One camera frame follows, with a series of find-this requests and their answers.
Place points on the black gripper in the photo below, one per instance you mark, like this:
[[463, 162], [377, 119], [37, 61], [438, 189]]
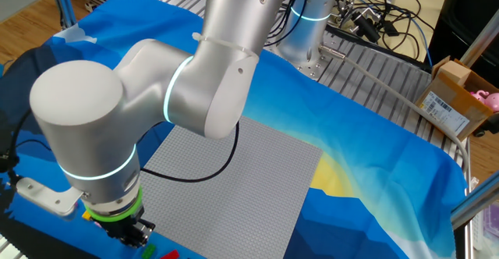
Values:
[[122, 229]]

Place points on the green Lego brick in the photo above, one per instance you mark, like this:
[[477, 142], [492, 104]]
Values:
[[148, 251]]

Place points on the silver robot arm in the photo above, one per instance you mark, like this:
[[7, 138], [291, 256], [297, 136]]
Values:
[[78, 114]]

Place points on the red Lego brick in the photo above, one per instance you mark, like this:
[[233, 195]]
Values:
[[170, 255]]

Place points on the grey Lego baseplate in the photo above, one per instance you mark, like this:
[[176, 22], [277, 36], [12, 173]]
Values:
[[253, 196]]

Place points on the blue mountain print tablecloth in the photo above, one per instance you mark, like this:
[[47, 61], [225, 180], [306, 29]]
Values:
[[370, 153]]

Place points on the large open cardboard box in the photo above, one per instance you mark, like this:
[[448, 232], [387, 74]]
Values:
[[460, 95]]

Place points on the clear plastic storage box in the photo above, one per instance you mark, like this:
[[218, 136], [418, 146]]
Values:
[[489, 228]]

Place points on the small tan cardboard box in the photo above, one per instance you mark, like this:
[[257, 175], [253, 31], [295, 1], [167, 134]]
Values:
[[454, 72]]

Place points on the black caster wheel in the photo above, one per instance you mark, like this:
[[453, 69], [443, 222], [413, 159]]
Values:
[[489, 128]]

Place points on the pink plastic toy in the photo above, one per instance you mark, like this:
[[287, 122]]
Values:
[[492, 102]]

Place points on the black cabinet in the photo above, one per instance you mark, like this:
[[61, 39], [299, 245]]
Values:
[[468, 9]]

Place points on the silver camera mount bracket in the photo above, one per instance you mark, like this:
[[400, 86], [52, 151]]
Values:
[[43, 196]]

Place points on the blue and silver post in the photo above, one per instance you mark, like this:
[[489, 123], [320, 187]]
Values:
[[62, 1]]

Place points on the silver aluminium frame bar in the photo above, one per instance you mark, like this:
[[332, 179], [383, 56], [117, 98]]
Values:
[[475, 200], [483, 36]]

